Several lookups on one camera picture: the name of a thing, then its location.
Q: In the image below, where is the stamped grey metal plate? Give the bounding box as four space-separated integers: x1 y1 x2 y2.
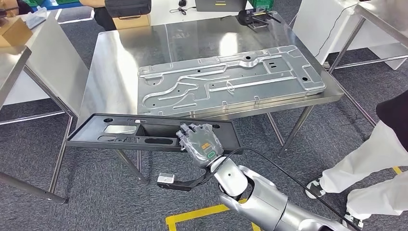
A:
137 44 327 117

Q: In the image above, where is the white desk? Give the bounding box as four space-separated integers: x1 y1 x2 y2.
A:
150 0 255 27

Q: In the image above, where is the black plastic panel part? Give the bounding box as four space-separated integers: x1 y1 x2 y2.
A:
65 113 243 155

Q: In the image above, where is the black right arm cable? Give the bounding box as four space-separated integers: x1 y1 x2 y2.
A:
207 147 362 231

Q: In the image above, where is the stainless steel workbench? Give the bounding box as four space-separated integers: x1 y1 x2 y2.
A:
48 11 345 205

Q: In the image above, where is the black carry bag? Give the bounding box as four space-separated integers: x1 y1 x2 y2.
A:
104 0 153 19

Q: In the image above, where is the brown cardboard box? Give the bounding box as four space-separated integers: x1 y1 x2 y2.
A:
111 14 152 31
0 16 34 49

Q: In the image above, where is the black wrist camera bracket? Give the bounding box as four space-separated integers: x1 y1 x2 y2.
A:
156 167 220 192

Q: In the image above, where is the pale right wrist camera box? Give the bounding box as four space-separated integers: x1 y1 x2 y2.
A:
157 172 176 185

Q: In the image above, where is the dark grey laptop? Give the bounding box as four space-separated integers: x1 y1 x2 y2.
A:
195 0 248 13

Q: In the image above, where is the thin black wire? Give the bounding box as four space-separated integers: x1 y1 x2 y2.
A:
314 3 361 58

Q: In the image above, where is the black coiled cord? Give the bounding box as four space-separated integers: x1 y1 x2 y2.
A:
169 6 197 16

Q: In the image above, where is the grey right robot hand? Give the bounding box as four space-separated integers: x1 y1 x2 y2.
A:
176 123 224 169

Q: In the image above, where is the person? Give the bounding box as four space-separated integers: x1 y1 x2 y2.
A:
79 0 117 32
305 90 408 229
0 0 33 18

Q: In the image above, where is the black clamp tool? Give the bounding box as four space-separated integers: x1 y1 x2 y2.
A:
237 9 283 31

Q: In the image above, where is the clear plastic bag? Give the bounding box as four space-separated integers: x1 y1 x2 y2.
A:
25 6 49 29

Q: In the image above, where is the steel table with white panel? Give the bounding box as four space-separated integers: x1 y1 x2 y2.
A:
292 0 408 128
0 11 90 205

